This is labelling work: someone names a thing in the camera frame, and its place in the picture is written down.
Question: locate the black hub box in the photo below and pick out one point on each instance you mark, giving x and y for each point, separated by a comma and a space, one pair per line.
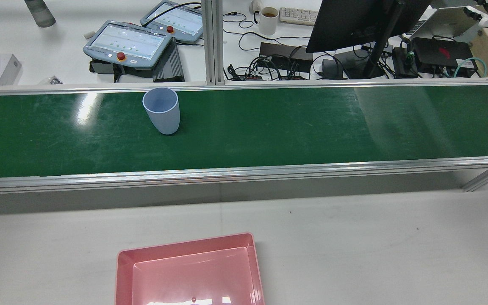
405, 63

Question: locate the grey-blue teach pendant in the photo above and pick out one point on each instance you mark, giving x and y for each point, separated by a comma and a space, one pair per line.
180, 19
125, 42

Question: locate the clear bag of screws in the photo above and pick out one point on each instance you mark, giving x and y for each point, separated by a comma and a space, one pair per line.
53, 80

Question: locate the green conveyor belt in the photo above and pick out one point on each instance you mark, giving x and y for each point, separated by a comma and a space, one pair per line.
269, 127

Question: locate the white computer mouse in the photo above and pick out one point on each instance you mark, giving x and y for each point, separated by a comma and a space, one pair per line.
256, 6

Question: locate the white mug with tea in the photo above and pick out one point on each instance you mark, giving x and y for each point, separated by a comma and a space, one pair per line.
268, 23

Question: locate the small white tube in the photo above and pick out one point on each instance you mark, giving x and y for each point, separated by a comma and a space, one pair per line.
89, 34

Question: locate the flat black box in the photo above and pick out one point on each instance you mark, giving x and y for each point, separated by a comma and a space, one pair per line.
282, 51

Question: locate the white keyboard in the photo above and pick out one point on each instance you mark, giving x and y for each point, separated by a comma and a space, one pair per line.
297, 16

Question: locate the dark grey finned box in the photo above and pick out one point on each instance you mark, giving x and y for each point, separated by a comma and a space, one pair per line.
170, 63

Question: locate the white cardboard box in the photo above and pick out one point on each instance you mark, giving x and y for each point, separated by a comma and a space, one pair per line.
11, 70

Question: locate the aluminium profile post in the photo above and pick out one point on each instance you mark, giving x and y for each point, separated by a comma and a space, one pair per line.
212, 42

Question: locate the silver laptop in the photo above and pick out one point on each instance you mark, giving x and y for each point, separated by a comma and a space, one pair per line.
443, 23

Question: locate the light blue plastic cup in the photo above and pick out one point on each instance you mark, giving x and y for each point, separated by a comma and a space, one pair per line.
165, 118

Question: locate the black monitor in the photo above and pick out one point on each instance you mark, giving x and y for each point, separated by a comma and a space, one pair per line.
345, 21

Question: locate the black box with red logo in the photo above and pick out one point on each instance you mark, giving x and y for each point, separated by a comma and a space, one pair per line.
443, 53

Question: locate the pink plastic box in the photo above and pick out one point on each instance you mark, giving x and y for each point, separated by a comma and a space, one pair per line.
193, 275

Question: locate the black power adapter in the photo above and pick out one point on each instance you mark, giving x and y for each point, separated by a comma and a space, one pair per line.
333, 68

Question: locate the metal power supply unit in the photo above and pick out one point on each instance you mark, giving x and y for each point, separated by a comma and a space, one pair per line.
104, 67

